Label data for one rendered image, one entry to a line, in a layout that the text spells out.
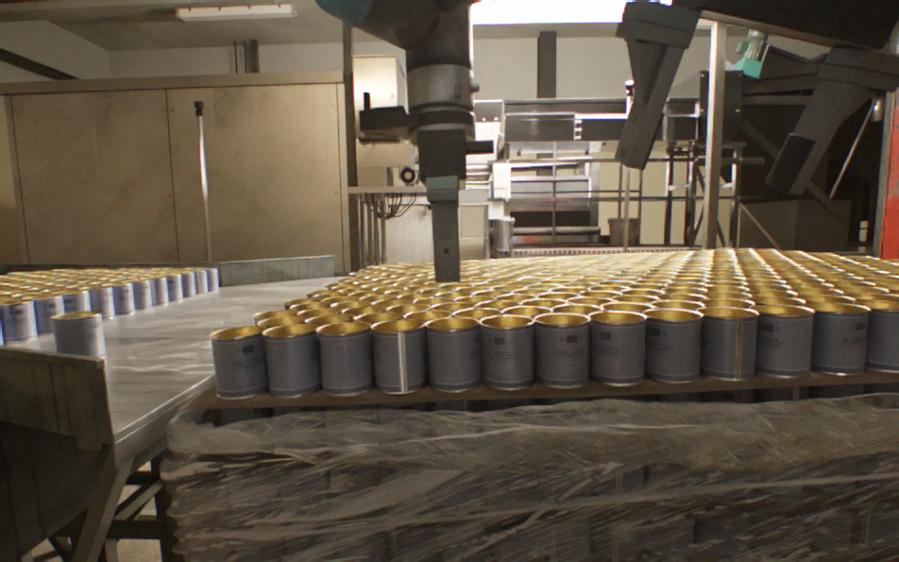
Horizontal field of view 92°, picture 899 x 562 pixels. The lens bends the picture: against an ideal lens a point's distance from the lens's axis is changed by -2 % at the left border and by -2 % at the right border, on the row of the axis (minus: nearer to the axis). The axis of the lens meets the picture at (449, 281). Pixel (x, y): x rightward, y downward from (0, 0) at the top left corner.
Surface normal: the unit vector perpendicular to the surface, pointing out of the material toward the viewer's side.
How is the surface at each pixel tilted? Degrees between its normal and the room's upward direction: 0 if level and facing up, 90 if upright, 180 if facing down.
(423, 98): 91
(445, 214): 120
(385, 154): 90
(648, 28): 114
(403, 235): 90
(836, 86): 82
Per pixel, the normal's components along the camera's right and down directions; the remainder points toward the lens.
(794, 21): 0.07, 0.51
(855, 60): -0.99, -0.11
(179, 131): -0.02, 0.12
